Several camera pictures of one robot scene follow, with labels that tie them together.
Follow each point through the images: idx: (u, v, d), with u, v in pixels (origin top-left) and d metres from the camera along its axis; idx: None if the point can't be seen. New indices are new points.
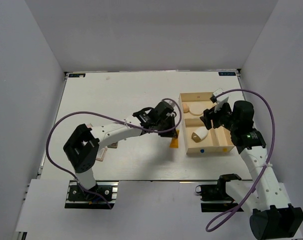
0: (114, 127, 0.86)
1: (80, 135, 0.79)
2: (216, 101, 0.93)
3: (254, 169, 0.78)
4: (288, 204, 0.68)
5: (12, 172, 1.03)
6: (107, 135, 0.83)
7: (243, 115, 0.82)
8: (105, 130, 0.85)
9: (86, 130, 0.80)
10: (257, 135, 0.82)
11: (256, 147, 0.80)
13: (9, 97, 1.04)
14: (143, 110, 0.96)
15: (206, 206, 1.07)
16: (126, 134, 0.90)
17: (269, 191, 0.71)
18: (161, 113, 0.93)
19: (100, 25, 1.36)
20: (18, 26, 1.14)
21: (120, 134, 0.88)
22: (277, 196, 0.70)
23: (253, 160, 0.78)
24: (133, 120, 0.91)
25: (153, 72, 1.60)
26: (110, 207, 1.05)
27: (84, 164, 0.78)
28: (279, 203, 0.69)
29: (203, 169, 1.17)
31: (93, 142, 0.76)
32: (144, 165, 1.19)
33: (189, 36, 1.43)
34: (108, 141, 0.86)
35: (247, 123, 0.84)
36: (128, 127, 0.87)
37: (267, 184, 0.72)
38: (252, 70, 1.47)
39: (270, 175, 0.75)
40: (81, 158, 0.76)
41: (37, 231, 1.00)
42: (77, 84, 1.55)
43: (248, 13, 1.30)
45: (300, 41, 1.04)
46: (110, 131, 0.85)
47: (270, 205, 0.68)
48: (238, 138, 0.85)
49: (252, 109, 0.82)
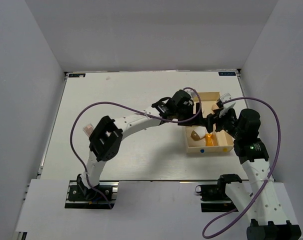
0: (136, 118, 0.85)
1: (104, 126, 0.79)
2: (222, 107, 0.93)
3: (254, 183, 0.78)
4: (286, 221, 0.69)
5: (12, 172, 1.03)
6: (129, 126, 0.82)
7: (249, 126, 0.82)
8: (126, 121, 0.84)
9: (110, 120, 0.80)
10: (260, 146, 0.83)
11: (258, 160, 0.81)
13: (9, 97, 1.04)
14: (161, 101, 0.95)
15: (207, 206, 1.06)
16: (146, 125, 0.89)
17: (268, 206, 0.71)
18: (179, 102, 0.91)
19: (100, 24, 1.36)
20: (18, 25, 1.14)
21: (140, 125, 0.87)
22: (276, 212, 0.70)
23: (255, 173, 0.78)
24: (152, 111, 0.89)
25: (153, 72, 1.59)
26: (111, 207, 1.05)
27: (109, 153, 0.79)
28: (278, 219, 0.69)
29: (203, 169, 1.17)
31: (117, 132, 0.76)
32: (144, 166, 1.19)
33: (189, 36, 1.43)
34: (130, 131, 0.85)
35: (252, 133, 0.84)
36: (148, 117, 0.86)
37: (267, 199, 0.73)
38: (252, 70, 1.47)
39: (271, 190, 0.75)
40: (106, 147, 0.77)
41: (37, 231, 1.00)
42: (77, 84, 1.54)
43: (248, 13, 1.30)
45: (300, 41, 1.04)
46: (132, 121, 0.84)
47: (268, 220, 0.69)
48: (241, 148, 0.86)
49: (259, 121, 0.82)
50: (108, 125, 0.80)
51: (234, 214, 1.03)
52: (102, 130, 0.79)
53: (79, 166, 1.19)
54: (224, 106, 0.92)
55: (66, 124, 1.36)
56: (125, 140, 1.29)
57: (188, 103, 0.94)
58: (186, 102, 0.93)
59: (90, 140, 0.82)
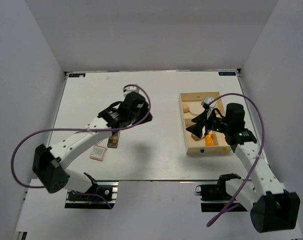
0: (77, 139, 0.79)
1: (38, 161, 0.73)
2: (208, 107, 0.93)
3: (247, 163, 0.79)
4: (283, 190, 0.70)
5: (13, 172, 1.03)
6: (69, 150, 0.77)
7: (236, 116, 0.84)
8: (66, 144, 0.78)
9: (44, 151, 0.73)
10: (248, 133, 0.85)
11: (248, 142, 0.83)
13: (9, 97, 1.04)
14: (107, 108, 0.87)
15: (206, 205, 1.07)
16: (93, 140, 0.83)
17: (263, 179, 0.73)
18: (131, 106, 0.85)
19: (99, 24, 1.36)
20: (18, 25, 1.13)
21: (84, 145, 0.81)
22: (272, 183, 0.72)
23: (246, 153, 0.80)
24: (97, 123, 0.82)
25: (153, 72, 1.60)
26: (110, 207, 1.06)
27: (55, 184, 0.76)
28: (275, 189, 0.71)
29: (203, 169, 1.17)
31: (53, 163, 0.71)
32: (144, 166, 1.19)
33: (189, 36, 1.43)
34: (74, 154, 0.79)
35: (238, 123, 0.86)
36: (91, 133, 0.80)
37: (261, 173, 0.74)
38: (252, 70, 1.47)
39: (263, 165, 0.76)
40: (47, 182, 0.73)
41: (37, 230, 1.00)
42: (77, 84, 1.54)
43: (248, 13, 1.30)
45: (300, 40, 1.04)
46: (72, 144, 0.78)
47: (266, 191, 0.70)
48: (231, 137, 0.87)
49: (243, 109, 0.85)
50: (42, 159, 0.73)
51: (234, 214, 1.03)
52: (39, 164, 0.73)
53: (79, 166, 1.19)
54: (210, 107, 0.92)
55: (66, 124, 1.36)
56: (125, 140, 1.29)
57: (141, 105, 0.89)
58: (139, 105, 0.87)
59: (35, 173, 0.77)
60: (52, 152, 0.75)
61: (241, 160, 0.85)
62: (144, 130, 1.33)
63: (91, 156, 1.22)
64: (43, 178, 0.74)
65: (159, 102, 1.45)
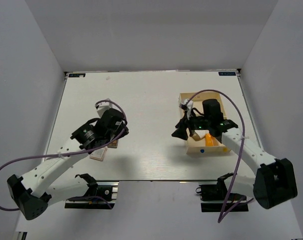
0: (48, 166, 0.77)
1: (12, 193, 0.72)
2: (186, 107, 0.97)
3: (235, 146, 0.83)
4: (274, 159, 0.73)
5: (13, 172, 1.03)
6: (40, 179, 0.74)
7: (213, 108, 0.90)
8: (38, 173, 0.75)
9: (16, 183, 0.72)
10: (229, 122, 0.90)
11: (231, 129, 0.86)
13: (9, 97, 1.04)
14: (83, 127, 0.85)
15: (206, 206, 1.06)
16: (67, 164, 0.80)
17: (254, 155, 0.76)
18: (109, 123, 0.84)
19: (99, 25, 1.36)
20: (18, 25, 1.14)
21: (57, 171, 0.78)
22: (263, 156, 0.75)
23: (232, 138, 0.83)
24: (71, 146, 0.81)
25: (153, 73, 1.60)
26: (111, 207, 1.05)
27: (33, 211, 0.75)
28: (267, 160, 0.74)
29: (203, 169, 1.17)
31: (25, 195, 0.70)
32: (144, 166, 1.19)
33: (189, 36, 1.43)
34: (49, 182, 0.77)
35: (217, 115, 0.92)
36: (64, 158, 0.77)
37: (251, 150, 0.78)
38: (252, 70, 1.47)
39: (251, 144, 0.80)
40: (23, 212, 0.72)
41: (37, 230, 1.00)
42: (77, 84, 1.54)
43: (248, 13, 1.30)
45: (300, 41, 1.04)
46: (44, 173, 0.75)
47: (260, 164, 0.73)
48: (215, 129, 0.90)
49: (218, 103, 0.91)
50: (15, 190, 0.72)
51: (234, 213, 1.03)
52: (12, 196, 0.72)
53: (79, 166, 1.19)
54: (188, 107, 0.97)
55: (66, 124, 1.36)
56: (125, 140, 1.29)
57: (120, 123, 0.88)
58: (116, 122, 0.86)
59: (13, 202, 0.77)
60: (24, 183, 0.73)
61: (229, 147, 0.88)
62: (144, 130, 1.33)
63: (91, 156, 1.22)
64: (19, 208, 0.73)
65: (159, 102, 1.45)
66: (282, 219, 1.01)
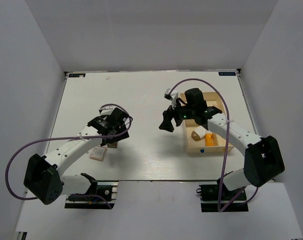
0: (70, 147, 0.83)
1: (33, 171, 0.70)
2: (170, 97, 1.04)
3: (222, 131, 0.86)
4: (260, 137, 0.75)
5: (13, 171, 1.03)
6: (64, 157, 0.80)
7: (195, 98, 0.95)
8: (60, 152, 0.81)
9: (39, 161, 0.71)
10: (213, 109, 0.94)
11: (216, 115, 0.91)
13: (9, 97, 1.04)
14: (96, 118, 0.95)
15: (206, 205, 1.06)
16: (84, 148, 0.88)
17: (241, 136, 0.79)
18: (119, 117, 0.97)
19: (99, 25, 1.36)
20: (18, 26, 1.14)
21: (76, 152, 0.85)
22: (249, 136, 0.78)
23: (218, 124, 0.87)
24: (89, 131, 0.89)
25: (153, 73, 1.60)
26: (110, 207, 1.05)
27: (51, 194, 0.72)
28: (253, 139, 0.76)
29: (203, 169, 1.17)
31: (50, 171, 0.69)
32: (143, 166, 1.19)
33: (188, 37, 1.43)
34: (69, 161, 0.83)
35: (200, 103, 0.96)
36: (84, 141, 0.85)
37: (237, 133, 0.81)
38: (252, 70, 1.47)
39: (236, 126, 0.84)
40: (42, 193, 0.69)
41: (37, 231, 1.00)
42: (77, 84, 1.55)
43: (248, 13, 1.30)
45: (300, 41, 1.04)
46: (66, 151, 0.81)
47: (247, 144, 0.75)
48: (200, 117, 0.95)
49: (200, 91, 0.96)
50: (38, 166, 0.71)
51: (234, 213, 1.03)
52: (33, 175, 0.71)
53: (79, 166, 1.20)
54: (172, 96, 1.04)
55: (66, 123, 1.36)
56: (125, 140, 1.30)
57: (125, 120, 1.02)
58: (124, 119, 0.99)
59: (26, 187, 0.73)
60: (48, 160, 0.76)
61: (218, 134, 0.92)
62: (144, 129, 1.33)
63: (91, 156, 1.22)
64: (38, 190, 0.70)
65: (159, 102, 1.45)
66: (282, 219, 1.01)
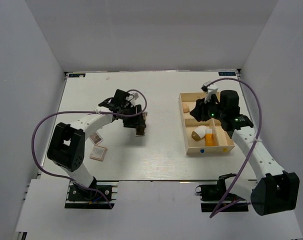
0: (91, 117, 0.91)
1: (61, 136, 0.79)
2: (206, 90, 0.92)
3: (245, 147, 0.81)
4: (282, 171, 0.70)
5: (13, 172, 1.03)
6: (87, 125, 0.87)
7: (229, 101, 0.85)
8: (82, 122, 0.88)
9: (66, 126, 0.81)
10: (244, 118, 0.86)
11: (244, 128, 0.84)
13: (9, 97, 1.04)
14: (105, 101, 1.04)
15: (206, 206, 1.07)
16: (101, 122, 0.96)
17: (262, 162, 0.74)
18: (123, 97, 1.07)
19: (99, 24, 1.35)
20: (17, 25, 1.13)
21: (95, 124, 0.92)
22: (271, 165, 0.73)
23: (243, 138, 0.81)
24: (101, 108, 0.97)
25: (152, 72, 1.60)
26: (111, 207, 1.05)
27: (76, 160, 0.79)
28: (274, 171, 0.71)
29: (203, 170, 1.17)
31: (78, 132, 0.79)
32: (143, 166, 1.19)
33: (188, 36, 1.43)
34: (88, 131, 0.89)
35: (233, 108, 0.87)
36: (101, 114, 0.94)
37: (260, 156, 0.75)
38: (252, 70, 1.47)
39: (261, 148, 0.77)
40: (69, 156, 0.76)
41: (37, 231, 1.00)
42: (77, 84, 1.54)
43: (248, 13, 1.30)
45: (300, 40, 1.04)
46: (88, 121, 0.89)
47: (266, 173, 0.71)
48: (227, 123, 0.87)
49: (237, 96, 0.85)
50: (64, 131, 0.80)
51: (234, 213, 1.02)
52: (60, 139, 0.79)
53: None
54: (208, 90, 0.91)
55: (67, 119, 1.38)
56: (125, 140, 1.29)
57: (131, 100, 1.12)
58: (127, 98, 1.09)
59: (50, 155, 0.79)
60: (73, 126, 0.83)
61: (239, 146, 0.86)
62: (144, 129, 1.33)
63: (91, 156, 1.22)
64: (65, 154, 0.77)
65: (160, 102, 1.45)
66: (282, 219, 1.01)
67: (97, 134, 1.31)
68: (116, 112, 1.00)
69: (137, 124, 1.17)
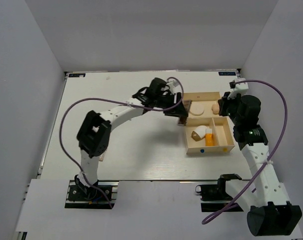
0: (121, 109, 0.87)
1: (90, 124, 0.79)
2: (234, 87, 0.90)
3: (253, 166, 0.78)
4: (286, 202, 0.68)
5: (12, 172, 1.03)
6: (116, 117, 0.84)
7: (249, 111, 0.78)
8: (112, 113, 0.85)
9: (96, 114, 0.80)
10: (259, 132, 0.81)
11: (257, 144, 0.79)
13: (9, 96, 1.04)
14: (139, 91, 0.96)
15: (206, 206, 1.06)
16: (130, 115, 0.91)
17: (267, 188, 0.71)
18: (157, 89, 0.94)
19: (99, 24, 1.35)
20: (17, 25, 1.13)
21: (125, 116, 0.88)
22: (276, 193, 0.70)
23: (254, 156, 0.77)
24: (134, 101, 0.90)
25: (152, 72, 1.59)
26: (111, 207, 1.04)
27: (100, 148, 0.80)
28: (278, 200, 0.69)
29: (203, 169, 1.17)
31: (105, 124, 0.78)
32: (144, 166, 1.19)
33: (188, 36, 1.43)
34: (116, 122, 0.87)
35: (251, 118, 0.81)
36: (131, 107, 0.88)
37: (266, 181, 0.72)
38: (252, 70, 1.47)
39: (270, 172, 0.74)
40: (94, 144, 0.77)
41: (37, 231, 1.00)
42: (77, 84, 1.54)
43: (248, 13, 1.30)
45: (300, 40, 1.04)
46: (118, 113, 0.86)
47: (268, 202, 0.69)
48: (240, 134, 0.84)
49: (259, 107, 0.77)
50: (93, 120, 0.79)
51: (234, 214, 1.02)
52: (89, 126, 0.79)
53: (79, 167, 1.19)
54: (237, 87, 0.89)
55: (68, 119, 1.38)
56: (125, 139, 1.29)
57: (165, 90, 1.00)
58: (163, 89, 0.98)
59: (77, 139, 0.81)
60: (102, 116, 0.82)
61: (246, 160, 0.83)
62: (145, 129, 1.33)
63: None
64: (90, 142, 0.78)
65: None
66: None
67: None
68: (148, 107, 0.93)
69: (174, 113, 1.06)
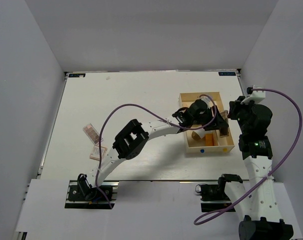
0: (160, 123, 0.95)
1: (131, 130, 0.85)
2: (250, 92, 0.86)
3: (253, 179, 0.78)
4: (279, 219, 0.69)
5: (11, 172, 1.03)
6: (153, 130, 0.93)
7: (258, 123, 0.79)
8: (151, 125, 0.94)
9: (138, 123, 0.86)
10: (265, 144, 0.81)
11: (261, 157, 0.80)
13: (9, 96, 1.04)
14: (180, 111, 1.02)
15: (206, 205, 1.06)
16: (167, 131, 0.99)
17: (263, 202, 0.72)
18: (195, 113, 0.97)
19: (99, 24, 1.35)
20: (17, 26, 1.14)
21: (162, 131, 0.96)
22: (271, 210, 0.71)
23: (255, 169, 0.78)
24: (173, 119, 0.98)
25: (152, 73, 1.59)
26: (111, 207, 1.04)
27: (132, 153, 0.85)
28: (271, 217, 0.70)
29: (204, 169, 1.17)
31: (144, 135, 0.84)
32: (144, 167, 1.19)
33: (189, 36, 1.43)
34: (154, 135, 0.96)
35: (259, 131, 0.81)
36: (170, 125, 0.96)
37: (263, 196, 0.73)
38: (252, 70, 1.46)
39: (270, 188, 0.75)
40: (128, 148, 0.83)
41: (37, 230, 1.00)
42: (77, 84, 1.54)
43: (248, 14, 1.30)
45: (300, 40, 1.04)
46: (156, 127, 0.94)
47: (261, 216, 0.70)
48: (245, 144, 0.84)
49: (268, 119, 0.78)
50: (134, 128, 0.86)
51: (234, 214, 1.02)
52: (129, 132, 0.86)
53: (79, 167, 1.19)
54: (253, 93, 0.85)
55: (68, 119, 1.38)
56: None
57: (203, 112, 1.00)
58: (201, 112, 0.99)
59: (115, 140, 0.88)
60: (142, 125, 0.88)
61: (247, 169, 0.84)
62: None
63: (91, 156, 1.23)
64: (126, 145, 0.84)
65: (160, 102, 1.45)
66: None
67: (94, 130, 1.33)
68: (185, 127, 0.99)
69: (215, 126, 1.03)
